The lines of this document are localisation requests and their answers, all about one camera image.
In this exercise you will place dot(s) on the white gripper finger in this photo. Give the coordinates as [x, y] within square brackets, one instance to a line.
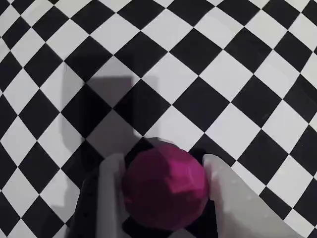
[235, 210]

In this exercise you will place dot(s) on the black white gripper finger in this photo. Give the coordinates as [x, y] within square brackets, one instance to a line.
[109, 198]

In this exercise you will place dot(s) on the pink ball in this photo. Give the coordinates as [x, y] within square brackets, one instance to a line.
[166, 186]

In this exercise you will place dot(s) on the black and white checkerboard mat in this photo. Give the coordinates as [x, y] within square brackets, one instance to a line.
[223, 74]

